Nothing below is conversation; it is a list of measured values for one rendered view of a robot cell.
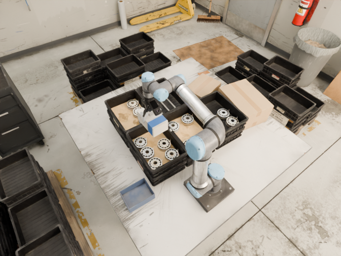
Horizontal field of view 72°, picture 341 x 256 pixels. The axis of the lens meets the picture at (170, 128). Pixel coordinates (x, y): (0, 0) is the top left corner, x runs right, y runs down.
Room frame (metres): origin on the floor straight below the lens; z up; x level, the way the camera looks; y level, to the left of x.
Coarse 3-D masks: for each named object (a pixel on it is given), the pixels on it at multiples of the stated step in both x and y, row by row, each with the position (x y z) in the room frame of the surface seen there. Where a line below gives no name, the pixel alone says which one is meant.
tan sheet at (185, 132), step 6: (174, 120) 1.29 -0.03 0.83; (180, 120) 1.30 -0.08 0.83; (180, 126) 1.23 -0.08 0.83; (186, 126) 1.23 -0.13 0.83; (192, 126) 1.23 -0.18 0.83; (198, 126) 1.24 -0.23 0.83; (180, 132) 1.17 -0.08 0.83; (186, 132) 1.17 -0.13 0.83; (192, 132) 1.18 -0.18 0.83; (198, 132) 1.18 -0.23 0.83; (180, 138) 1.11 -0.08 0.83; (186, 138) 1.11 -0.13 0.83
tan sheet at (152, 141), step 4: (148, 132) 1.16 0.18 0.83; (140, 136) 1.12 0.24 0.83; (144, 136) 1.12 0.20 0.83; (148, 136) 1.12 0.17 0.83; (152, 136) 1.12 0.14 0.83; (156, 136) 1.12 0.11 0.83; (160, 136) 1.12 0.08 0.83; (164, 136) 1.13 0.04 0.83; (132, 140) 1.08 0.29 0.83; (148, 140) 1.08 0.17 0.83; (152, 140) 1.08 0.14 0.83; (156, 140) 1.08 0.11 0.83; (148, 144) 1.04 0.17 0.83; (152, 144) 1.04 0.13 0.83; (156, 144) 1.04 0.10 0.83; (164, 144) 1.05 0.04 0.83; (156, 148) 1.01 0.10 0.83; (156, 152) 0.97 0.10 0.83; (160, 152) 0.97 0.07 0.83; (164, 152) 0.97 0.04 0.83; (156, 156) 0.93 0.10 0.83; (160, 156) 0.94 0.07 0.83; (164, 156) 0.94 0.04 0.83; (164, 160) 0.91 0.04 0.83
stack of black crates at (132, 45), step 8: (144, 32) 3.15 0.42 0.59; (120, 40) 2.94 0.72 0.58; (128, 40) 3.01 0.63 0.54; (136, 40) 3.09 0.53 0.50; (144, 40) 3.11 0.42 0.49; (152, 40) 2.97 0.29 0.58; (128, 48) 2.72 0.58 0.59; (136, 48) 2.76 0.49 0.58; (144, 48) 2.84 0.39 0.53; (152, 48) 2.92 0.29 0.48; (144, 56) 2.84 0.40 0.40
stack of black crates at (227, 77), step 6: (228, 66) 2.72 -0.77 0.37; (216, 72) 2.57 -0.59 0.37; (222, 72) 2.64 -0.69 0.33; (228, 72) 2.72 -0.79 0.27; (234, 72) 2.65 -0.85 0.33; (240, 72) 2.59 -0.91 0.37; (222, 78) 2.45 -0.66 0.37; (228, 78) 2.59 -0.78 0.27; (234, 78) 2.59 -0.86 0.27; (240, 78) 2.56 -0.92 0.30
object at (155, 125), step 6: (138, 114) 1.09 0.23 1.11; (150, 114) 1.07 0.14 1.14; (150, 120) 1.02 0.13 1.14; (156, 120) 1.02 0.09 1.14; (162, 120) 1.02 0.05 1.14; (150, 126) 0.97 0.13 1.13; (156, 126) 0.97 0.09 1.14; (162, 126) 0.99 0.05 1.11; (150, 132) 0.98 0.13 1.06; (156, 132) 0.96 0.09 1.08; (162, 132) 0.99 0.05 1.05
